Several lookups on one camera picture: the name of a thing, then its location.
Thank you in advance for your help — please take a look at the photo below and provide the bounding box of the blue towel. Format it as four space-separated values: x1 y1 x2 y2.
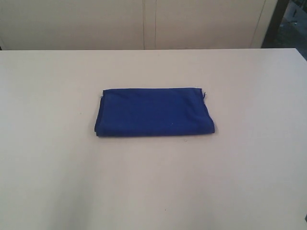
94 88 215 137

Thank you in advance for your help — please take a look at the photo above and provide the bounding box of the dark window frame post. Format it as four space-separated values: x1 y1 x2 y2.
261 0 289 48

